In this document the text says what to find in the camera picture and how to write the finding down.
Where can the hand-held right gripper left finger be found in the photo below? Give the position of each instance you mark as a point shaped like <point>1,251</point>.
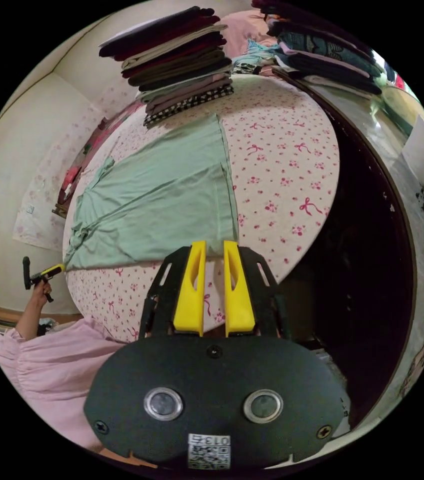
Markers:
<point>189,296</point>

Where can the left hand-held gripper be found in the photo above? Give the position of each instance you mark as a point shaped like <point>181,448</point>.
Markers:
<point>39,279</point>

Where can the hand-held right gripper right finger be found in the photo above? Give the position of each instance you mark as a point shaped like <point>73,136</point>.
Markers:
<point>238,300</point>

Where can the light green short sleeve shirt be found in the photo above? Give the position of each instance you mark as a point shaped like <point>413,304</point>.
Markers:
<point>151,202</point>

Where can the person's left forearm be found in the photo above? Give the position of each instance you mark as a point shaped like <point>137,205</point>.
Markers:
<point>29,322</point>

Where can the person's left hand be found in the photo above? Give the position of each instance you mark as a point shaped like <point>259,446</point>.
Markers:
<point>42,296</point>

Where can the person's body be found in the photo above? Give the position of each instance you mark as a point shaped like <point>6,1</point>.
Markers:
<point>50,378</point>

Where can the bed with pink printed sheet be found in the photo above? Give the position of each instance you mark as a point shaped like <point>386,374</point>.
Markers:
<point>283,180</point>

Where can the pile of clothes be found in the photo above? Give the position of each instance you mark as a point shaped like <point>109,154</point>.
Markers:
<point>324,52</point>
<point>176,71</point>

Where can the pink pillow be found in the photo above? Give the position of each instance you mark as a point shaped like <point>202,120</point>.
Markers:
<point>240,32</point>

